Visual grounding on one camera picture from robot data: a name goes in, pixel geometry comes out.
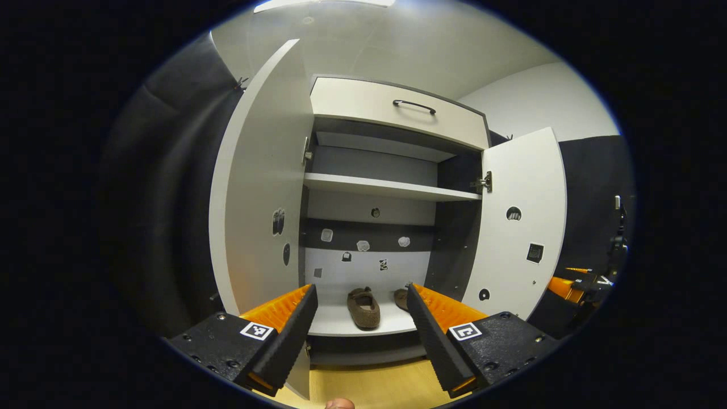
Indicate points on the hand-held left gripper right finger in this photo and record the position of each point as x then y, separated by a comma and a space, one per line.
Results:
437, 346

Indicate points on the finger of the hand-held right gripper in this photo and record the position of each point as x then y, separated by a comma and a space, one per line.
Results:
568, 288
579, 270

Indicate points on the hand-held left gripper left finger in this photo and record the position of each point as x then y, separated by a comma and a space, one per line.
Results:
292, 341

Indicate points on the brown fuzzy shoe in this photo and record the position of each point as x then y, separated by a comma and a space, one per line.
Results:
401, 298
364, 309

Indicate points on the white shoe cabinet door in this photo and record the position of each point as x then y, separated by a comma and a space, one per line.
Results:
255, 170
522, 170

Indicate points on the metal door hinge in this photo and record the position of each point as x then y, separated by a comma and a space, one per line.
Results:
307, 152
484, 183

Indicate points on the white cabinet shelf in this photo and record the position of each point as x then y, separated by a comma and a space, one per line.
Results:
386, 186

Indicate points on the black backdrop cloth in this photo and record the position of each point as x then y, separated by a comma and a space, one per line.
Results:
170, 199

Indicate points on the ceiling light panel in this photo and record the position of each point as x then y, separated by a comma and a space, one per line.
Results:
324, 3

